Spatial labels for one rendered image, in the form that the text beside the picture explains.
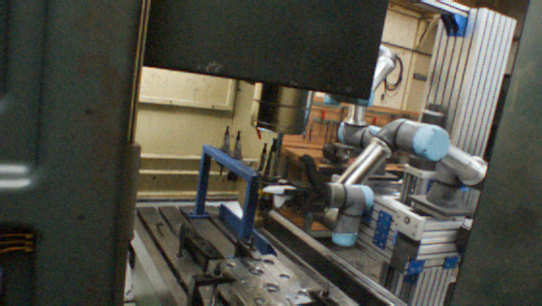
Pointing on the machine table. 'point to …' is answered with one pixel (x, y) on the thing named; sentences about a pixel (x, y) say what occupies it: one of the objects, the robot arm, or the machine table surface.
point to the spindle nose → (281, 109)
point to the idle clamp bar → (199, 247)
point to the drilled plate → (235, 292)
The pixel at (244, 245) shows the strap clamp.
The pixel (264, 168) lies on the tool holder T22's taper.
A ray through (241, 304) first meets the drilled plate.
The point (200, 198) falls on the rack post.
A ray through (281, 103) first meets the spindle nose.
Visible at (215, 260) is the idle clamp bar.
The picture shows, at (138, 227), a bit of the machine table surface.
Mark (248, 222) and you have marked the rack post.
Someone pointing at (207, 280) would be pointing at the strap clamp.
